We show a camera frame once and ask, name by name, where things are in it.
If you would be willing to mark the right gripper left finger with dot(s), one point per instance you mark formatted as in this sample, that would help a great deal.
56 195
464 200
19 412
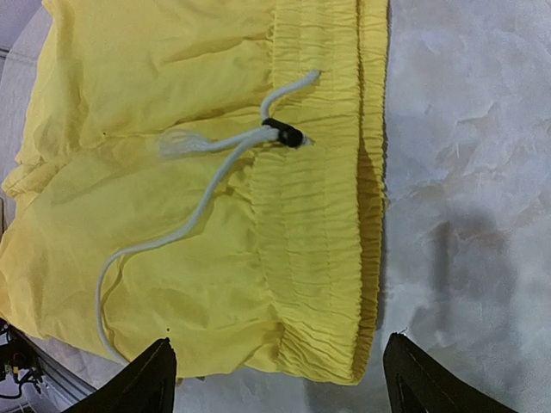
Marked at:
147 384

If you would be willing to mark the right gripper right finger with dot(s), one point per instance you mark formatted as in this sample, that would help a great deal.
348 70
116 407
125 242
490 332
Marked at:
418 383

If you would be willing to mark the yellow shorts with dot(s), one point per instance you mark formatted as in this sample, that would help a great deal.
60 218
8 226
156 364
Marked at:
210 172

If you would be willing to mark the aluminium front rail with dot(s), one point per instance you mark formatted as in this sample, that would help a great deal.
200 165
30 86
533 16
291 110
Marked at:
60 391

